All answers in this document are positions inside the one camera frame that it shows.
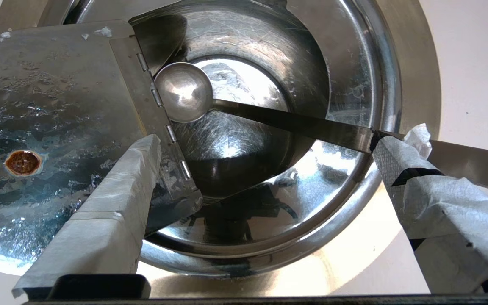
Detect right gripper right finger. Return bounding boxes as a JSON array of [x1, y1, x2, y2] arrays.
[[371, 123, 488, 295]]

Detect steel hinged lid black knob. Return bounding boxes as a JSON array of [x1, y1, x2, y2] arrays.
[[0, 0, 402, 278]]

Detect steel ladle handle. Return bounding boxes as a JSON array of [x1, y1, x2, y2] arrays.
[[154, 62, 488, 195]]

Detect round steel soup well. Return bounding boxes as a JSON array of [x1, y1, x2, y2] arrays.
[[0, 0, 441, 297]]

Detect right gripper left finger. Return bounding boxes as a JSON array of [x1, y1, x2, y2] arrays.
[[12, 135, 162, 299]]

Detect steel pot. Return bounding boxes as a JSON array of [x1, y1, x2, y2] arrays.
[[130, 0, 333, 200]]

